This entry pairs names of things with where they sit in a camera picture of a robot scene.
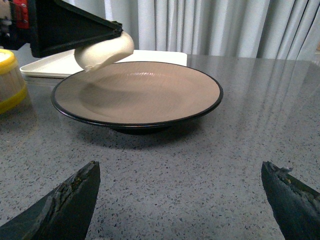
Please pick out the brown plate with black rim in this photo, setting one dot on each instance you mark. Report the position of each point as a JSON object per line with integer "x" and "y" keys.
{"x": 137, "y": 97}

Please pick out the grey pleated curtain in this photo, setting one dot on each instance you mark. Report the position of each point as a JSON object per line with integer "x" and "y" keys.
{"x": 269, "y": 29}

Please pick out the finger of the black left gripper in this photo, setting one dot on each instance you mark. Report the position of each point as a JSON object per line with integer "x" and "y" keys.
{"x": 57, "y": 26}

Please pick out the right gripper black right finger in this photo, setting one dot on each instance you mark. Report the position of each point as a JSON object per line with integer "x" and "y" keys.
{"x": 295, "y": 205}

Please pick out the white rectangular tray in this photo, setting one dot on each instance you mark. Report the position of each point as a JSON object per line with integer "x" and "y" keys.
{"x": 63, "y": 64}

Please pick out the wooden steamer with yellow rims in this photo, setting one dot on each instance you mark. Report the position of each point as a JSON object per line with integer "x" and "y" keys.
{"x": 13, "y": 88}

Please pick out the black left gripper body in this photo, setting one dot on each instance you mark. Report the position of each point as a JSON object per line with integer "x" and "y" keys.
{"x": 17, "y": 18}

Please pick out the white steamed bun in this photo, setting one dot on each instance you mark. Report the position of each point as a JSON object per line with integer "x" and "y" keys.
{"x": 102, "y": 54}

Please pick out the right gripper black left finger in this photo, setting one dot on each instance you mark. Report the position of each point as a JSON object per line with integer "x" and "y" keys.
{"x": 65, "y": 213}

